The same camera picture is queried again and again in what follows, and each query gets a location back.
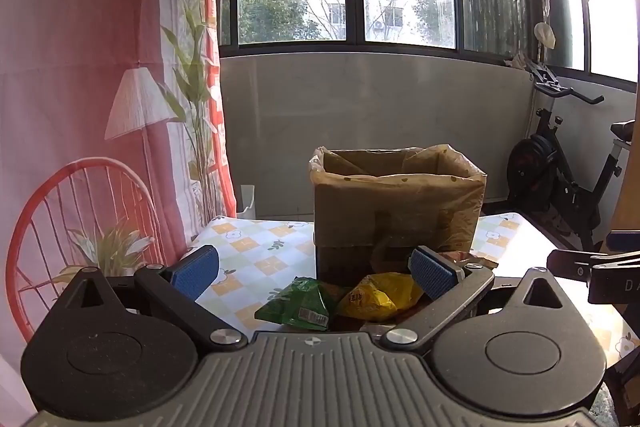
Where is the brown cardboard box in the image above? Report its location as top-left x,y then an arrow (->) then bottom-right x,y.
309,145 -> 488,288

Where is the white hanging bag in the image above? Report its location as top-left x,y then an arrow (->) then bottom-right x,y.
533,22 -> 557,50

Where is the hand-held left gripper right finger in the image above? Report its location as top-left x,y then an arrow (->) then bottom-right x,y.
383,245 -> 576,354

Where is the printed pink curtain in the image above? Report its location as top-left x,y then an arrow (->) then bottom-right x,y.
0,0 -> 239,360

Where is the green snack packet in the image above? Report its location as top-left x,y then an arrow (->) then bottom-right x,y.
254,276 -> 332,332

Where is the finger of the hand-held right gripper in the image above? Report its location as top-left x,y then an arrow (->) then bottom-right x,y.
607,230 -> 640,254
546,249 -> 640,281

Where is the yellow snack packet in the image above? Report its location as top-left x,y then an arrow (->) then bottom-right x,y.
335,272 -> 426,323

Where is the black exercise bike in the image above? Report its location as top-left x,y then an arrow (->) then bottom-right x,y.
505,57 -> 640,254

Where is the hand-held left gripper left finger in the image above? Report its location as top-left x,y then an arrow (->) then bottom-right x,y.
54,245 -> 249,352

